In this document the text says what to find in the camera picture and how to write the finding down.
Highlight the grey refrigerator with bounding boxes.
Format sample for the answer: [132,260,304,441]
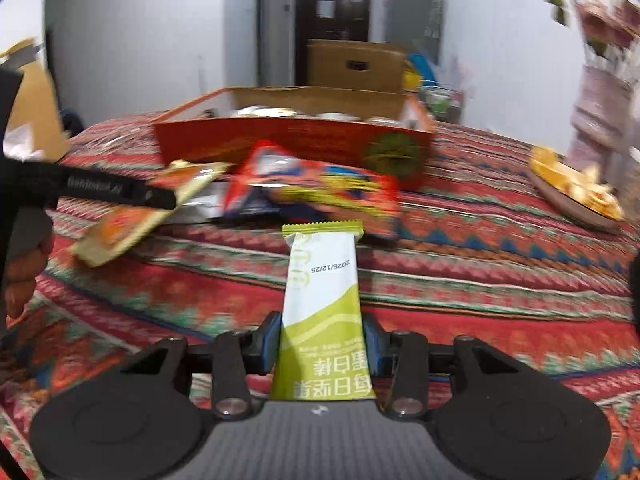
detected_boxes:
[385,0,447,67]

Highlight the orange cream snack packet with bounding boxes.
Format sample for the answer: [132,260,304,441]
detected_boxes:
[74,159,232,267]

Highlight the red cardboard box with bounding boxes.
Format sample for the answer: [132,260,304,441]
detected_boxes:
[151,85,437,192]

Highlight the brown plate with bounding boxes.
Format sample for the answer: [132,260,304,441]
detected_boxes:
[526,165,626,234]

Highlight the dark wooden door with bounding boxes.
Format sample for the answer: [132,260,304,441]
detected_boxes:
[294,0,372,87]

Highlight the patterned red tablecloth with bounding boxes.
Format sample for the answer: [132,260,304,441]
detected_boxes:
[0,110,640,480]

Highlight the dried pink roses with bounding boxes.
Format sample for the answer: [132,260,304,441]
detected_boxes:
[544,0,640,66]

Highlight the person's left hand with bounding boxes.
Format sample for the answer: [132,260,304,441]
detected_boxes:
[5,234,55,322]

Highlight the pink ribbed vase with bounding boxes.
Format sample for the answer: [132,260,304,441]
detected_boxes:
[569,62,640,152]

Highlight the pile of orange peels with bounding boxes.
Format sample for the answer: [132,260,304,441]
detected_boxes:
[530,145,625,221]

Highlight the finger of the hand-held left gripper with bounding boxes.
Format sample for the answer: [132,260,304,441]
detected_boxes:
[50,162,179,211]

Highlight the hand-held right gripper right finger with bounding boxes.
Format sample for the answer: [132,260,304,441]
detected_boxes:
[364,315,521,421]

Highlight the large red snack packet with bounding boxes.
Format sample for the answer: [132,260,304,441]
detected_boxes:
[221,139,401,242]

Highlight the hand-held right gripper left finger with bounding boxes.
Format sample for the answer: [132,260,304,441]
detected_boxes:
[120,312,281,420]

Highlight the silver snack packet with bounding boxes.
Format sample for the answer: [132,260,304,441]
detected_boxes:
[172,180,232,224]

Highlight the green white snack bar packet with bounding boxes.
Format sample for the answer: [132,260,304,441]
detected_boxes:
[270,221,377,402]

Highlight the brown cardboard box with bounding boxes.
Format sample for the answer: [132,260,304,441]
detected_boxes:
[306,38,410,94]

